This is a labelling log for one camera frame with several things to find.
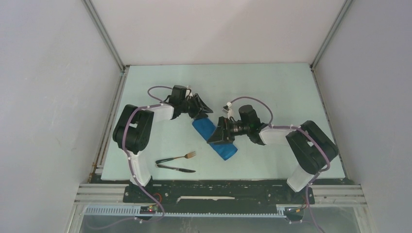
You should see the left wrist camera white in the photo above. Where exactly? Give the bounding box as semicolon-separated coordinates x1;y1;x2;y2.
185;86;193;99

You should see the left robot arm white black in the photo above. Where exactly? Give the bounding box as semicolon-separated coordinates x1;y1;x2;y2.
112;85;213;202

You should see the fork with black handle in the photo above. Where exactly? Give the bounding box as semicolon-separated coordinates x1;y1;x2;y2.
155;151;196;164

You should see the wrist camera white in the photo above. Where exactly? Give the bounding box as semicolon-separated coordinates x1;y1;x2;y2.
185;86;193;99
222;102;233;118

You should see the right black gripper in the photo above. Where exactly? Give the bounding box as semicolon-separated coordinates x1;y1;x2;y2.
207;116;250;146

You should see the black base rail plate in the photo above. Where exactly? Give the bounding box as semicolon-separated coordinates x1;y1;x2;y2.
123;180;314;213

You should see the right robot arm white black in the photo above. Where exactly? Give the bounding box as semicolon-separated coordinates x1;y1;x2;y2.
207;103;339;203

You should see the knife with black handle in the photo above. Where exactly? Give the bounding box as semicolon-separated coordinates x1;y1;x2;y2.
155;164;196;173

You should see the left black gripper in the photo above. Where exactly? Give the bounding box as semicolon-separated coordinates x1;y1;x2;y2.
179;94;212;120

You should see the small circuit board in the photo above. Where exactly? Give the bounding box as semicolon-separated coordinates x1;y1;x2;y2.
139;206;158;215

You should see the aluminium frame rail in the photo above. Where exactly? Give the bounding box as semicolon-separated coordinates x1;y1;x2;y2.
74;184;367;218

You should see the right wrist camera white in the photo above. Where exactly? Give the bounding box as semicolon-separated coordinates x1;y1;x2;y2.
222;102;233;118

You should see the blue cloth napkin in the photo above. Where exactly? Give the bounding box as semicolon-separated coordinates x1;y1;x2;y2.
192;118;238;161

